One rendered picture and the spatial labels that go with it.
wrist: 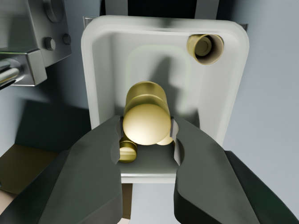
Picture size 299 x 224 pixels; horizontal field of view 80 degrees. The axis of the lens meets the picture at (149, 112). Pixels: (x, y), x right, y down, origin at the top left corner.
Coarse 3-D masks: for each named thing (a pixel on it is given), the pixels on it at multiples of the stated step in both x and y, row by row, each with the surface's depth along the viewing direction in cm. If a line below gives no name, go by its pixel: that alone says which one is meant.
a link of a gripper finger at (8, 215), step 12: (60, 156) 8; (48, 168) 8; (60, 168) 8; (36, 180) 7; (48, 180) 7; (24, 192) 7; (36, 192) 7; (48, 192) 7; (12, 204) 6; (24, 204) 6; (36, 204) 6; (0, 216) 6; (12, 216) 6; (24, 216) 6; (36, 216) 6
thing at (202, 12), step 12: (108, 0) 23; (120, 0) 23; (204, 0) 24; (216, 0) 24; (108, 12) 24; (120, 12) 24; (204, 12) 24; (216, 12) 24; (84, 24) 18; (240, 24) 19
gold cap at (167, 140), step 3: (168, 135) 27; (165, 138) 27; (168, 138) 27; (171, 138) 27; (162, 141) 27; (165, 141) 27; (168, 141) 27; (171, 141) 27; (162, 144) 27; (165, 144) 27
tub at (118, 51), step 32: (96, 32) 17; (128, 32) 24; (160, 32) 22; (192, 32) 18; (224, 32) 18; (96, 64) 20; (128, 64) 26; (160, 64) 26; (192, 64) 26; (224, 64) 21; (96, 96) 21; (192, 96) 29; (224, 96) 22; (224, 128) 23; (160, 160) 30
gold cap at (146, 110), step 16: (128, 96) 14; (144, 96) 12; (160, 96) 13; (128, 112) 12; (144, 112) 12; (160, 112) 12; (128, 128) 12; (144, 128) 12; (160, 128) 12; (144, 144) 13
